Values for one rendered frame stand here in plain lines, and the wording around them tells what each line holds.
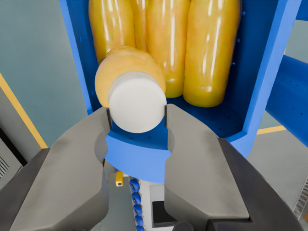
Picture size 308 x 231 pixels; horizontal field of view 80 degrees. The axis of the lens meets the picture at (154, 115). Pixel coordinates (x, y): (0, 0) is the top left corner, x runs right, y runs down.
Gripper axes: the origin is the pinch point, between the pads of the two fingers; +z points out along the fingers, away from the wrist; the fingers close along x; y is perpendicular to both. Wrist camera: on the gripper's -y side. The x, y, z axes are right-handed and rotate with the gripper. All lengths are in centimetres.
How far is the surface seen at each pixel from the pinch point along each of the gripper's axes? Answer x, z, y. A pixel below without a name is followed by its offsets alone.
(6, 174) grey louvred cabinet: -119, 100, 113
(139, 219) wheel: -5, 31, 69
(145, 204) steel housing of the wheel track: -2, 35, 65
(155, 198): 2, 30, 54
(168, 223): 5, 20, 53
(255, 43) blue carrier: 18.4, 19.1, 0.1
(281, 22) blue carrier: 12.6, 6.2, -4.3
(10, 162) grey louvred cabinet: -119, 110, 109
